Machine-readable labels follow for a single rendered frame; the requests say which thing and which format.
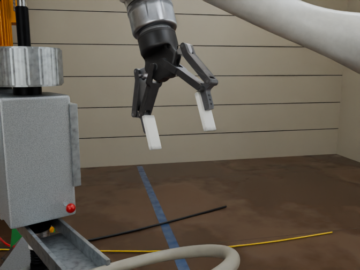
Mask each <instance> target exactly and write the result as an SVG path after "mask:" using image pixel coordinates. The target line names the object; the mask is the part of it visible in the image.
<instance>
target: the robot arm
mask: <svg viewBox="0 0 360 270"><path fill-rule="evenodd" d="M119 1H120V2H122V3H124V5H125V7H126V10H127V16H128V18H129V21H130V26H131V31H132V35H133V37H134V38H135V39H137V40H138V44H139V49H140V53H141V56H142V57H143V59H144V60H145V67H144V68H141V69H134V78H135V83H134V93H133V103H132V113H131V116H132V117H136V118H140V120H141V124H142V128H143V132H144V134H146V137H147V141H148V146H149V150H150V151H151V150H157V149H161V148H162V147H161V143H160V138H159V134H158V129H157V126H156V121H155V117H154V115H151V113H152V110H153V107H154V103H155V99H156V96H157V94H158V90H159V88H160V87H161V86H162V83H163V82H166V81H168V80H169V79H170V78H174V77H176V75H177V76H179V77H180V78H181V79H183V80H184V81H185V82H187V83H188V84H189V85H191V86H192V87H193V88H195V89H196V90H197V92H196V93H195V97H196V101H197V105H198V109H199V113H200V118H201V122H202V126H203V129H204V131H205V132H207V131H215V130H216V127H215V123H214V118H213V114H212V109H214V104H213V101H212V96H211V89H212V88H213V87H214V86H216V85H218V80H217V79H216V78H215V77H214V75H213V74H212V73H211V71H210V70H209V69H208V68H207V67H206V65H205V64H204V63H203V62H202V61H201V60H200V58H199V57H198V56H197V55H196V53H195V50H194V48H193V45H191V44H188V43H183V42H182V43H181V44H180V48H178V47H179V46H178V41H177V36H176V32H175V30H176V28H177V21H176V17H175V13H174V9H173V3H172V1H171V0H119ZM202 1H204V2H206V3H208V4H211V5H213V6H215V7H217V8H219V9H221V10H223V11H226V12H228V13H230V14H232V15H234V16H236V17H238V18H241V19H243V20H245V21H247V22H249V23H251V24H253V25H255V26H258V27H260V28H262V29H264V30H266V31H268V32H271V33H273V34H275V35H277V36H280V37H282V38H284V39H286V40H289V41H291V42H293V43H296V44H298V45H300V46H303V47H306V48H308V49H310V50H312V51H315V52H317V53H319V54H321V55H323V56H325V57H327V58H329V59H331V60H333V61H335V62H337V63H339V64H341V65H343V66H345V67H347V68H349V69H351V70H353V71H355V72H356V73H358V74H360V13H358V12H347V11H339V10H333V9H327V8H324V7H320V6H316V5H313V4H310V3H307V2H304V1H301V0H202ZM181 57H184V58H185V59H186V61H187V62H188V63H189V64H190V65H191V67H192V68H193V69H194V70H195V72H196V73H197V74H198V76H199V77H200V78H201V79H202V81H201V80H200V79H199V78H197V77H196V76H195V75H193V74H192V73H191V72H189V71H188V70H187V69H186V68H185V67H183V66H182V65H180V61H181ZM147 74H148V75H147ZM153 80H155V81H153ZM145 111H146V112H145Z"/></svg>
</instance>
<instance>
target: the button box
mask: <svg viewBox="0 0 360 270"><path fill-rule="evenodd" d="M69 121H70V141H71V161H72V181H73V186H74V187H75V186H81V172H80V150H79V129H78V107H77V104H76V103H71V102H70V104H69Z"/></svg>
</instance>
